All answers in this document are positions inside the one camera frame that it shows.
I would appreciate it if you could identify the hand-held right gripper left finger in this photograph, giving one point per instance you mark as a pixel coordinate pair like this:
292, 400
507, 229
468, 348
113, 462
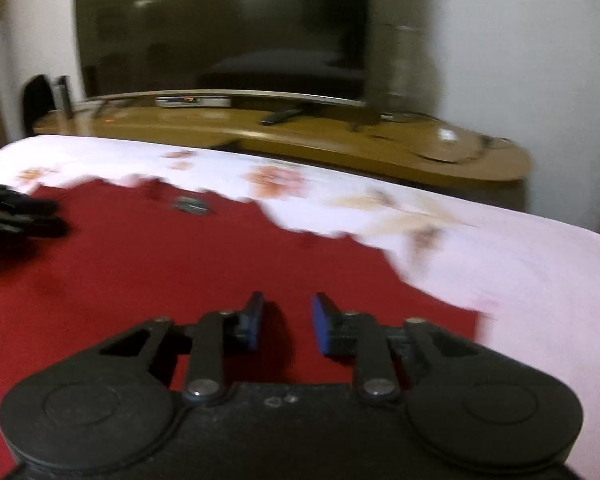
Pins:
254, 325

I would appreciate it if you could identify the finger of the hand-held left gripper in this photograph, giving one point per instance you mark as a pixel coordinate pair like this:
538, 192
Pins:
20, 202
25, 225

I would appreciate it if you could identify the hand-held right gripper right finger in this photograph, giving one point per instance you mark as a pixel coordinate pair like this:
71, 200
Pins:
324, 325

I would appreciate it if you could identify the red beaded sweater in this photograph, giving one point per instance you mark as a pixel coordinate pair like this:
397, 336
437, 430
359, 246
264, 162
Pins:
130, 270

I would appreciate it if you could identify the wooden television stand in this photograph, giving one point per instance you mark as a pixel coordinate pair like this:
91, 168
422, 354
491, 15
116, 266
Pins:
330, 137

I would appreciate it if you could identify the silver set-top box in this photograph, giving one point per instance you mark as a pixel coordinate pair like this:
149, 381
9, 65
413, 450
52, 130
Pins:
192, 101

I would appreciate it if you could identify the pink floral bed sheet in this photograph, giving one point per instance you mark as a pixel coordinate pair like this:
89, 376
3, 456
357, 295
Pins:
530, 270

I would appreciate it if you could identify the small white object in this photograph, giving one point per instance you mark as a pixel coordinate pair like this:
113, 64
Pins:
447, 136

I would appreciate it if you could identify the black curved television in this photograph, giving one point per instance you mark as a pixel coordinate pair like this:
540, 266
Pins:
220, 25

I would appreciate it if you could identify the clear glass vase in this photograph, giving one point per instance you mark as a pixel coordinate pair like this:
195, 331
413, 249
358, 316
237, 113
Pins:
405, 70

